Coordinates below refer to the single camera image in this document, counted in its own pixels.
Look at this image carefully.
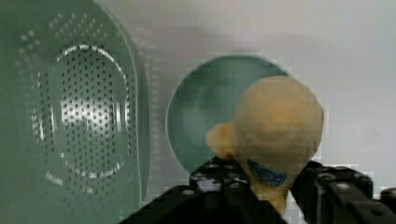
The green mug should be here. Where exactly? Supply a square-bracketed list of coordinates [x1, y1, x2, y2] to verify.
[165, 55, 290, 173]

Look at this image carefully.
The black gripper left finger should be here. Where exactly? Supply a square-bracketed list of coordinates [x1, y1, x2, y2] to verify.
[120, 157, 287, 224]

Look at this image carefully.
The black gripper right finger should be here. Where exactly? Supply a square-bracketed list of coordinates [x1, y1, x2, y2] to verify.
[291, 161, 396, 224]

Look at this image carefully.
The green colander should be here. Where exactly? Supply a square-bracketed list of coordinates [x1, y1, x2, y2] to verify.
[1, 0, 149, 224]

